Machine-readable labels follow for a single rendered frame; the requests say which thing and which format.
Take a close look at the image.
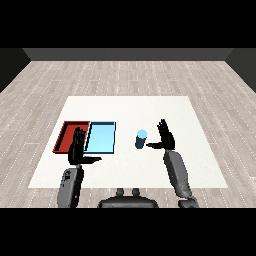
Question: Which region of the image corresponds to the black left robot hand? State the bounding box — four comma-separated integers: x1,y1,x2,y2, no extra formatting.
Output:
67,126,103,167

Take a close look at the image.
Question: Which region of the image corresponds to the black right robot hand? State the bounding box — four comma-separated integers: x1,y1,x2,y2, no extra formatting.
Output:
145,118,176,151

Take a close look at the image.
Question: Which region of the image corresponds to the red shallow open box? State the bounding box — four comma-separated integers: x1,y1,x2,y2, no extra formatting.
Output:
52,120,91,155

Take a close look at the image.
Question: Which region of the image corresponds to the small blue can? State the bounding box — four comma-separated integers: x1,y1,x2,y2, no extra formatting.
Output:
134,129,148,150

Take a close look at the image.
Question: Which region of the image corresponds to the light blue shallow open box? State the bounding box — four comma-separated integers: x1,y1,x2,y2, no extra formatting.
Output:
83,120,117,155

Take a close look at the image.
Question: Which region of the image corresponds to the dark grey robot body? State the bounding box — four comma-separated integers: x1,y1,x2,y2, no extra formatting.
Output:
97,188,160,209

